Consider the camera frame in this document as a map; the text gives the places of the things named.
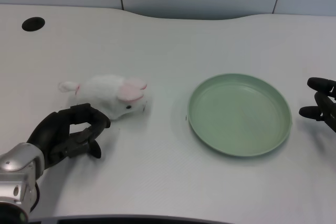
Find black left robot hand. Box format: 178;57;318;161
26;103;112;170

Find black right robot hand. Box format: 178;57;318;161
299;77;336;133

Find white rabbit plush doll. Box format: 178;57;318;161
58;75;148;122

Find green round plate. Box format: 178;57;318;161
187;73;293;157

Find black round cable grommet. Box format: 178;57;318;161
21;17;46;32

